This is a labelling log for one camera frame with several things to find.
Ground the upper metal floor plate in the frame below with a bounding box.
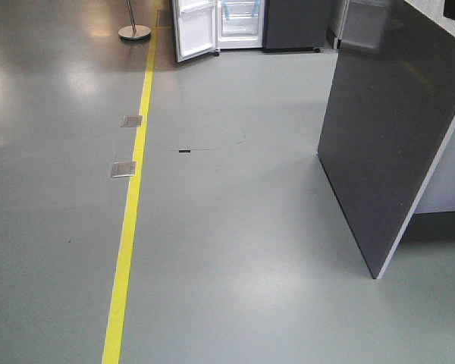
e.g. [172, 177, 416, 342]
[121, 115, 143, 127]

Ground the metal floor plate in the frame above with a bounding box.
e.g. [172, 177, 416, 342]
[110, 161, 137, 178]
[121, 115, 143, 127]

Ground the lower metal floor plate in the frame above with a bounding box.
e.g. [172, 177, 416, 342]
[110, 161, 137, 178]

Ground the matte silver pole stand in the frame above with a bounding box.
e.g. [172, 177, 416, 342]
[118, 0, 152, 41]

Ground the white open fridge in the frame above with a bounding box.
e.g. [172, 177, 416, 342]
[216, 0, 265, 50]

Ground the grey stone kitchen counter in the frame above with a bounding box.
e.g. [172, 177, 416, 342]
[318, 1, 455, 279]

